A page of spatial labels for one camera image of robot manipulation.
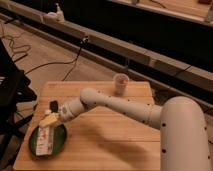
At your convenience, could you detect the long metal rail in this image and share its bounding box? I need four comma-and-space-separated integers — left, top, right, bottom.
0, 0, 213, 93

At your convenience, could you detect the black rectangular block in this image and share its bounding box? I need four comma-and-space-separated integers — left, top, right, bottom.
49, 100, 58, 112

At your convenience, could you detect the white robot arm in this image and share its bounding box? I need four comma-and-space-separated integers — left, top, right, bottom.
39, 88, 212, 171

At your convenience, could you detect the black floor cable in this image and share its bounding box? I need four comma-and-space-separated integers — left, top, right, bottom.
24, 36, 90, 82

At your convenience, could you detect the black chair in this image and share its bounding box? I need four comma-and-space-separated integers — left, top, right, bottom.
0, 39, 37, 161

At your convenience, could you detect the white object on rail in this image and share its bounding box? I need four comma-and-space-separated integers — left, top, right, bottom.
45, 3, 65, 22

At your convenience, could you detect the clear plastic cup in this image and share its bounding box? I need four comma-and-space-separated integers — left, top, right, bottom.
113, 73, 129, 95

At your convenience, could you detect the clear plastic bottle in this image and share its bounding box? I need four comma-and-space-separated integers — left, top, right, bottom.
35, 109, 56, 157

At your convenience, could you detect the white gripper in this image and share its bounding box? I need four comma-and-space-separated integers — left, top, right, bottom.
39, 103, 75, 128

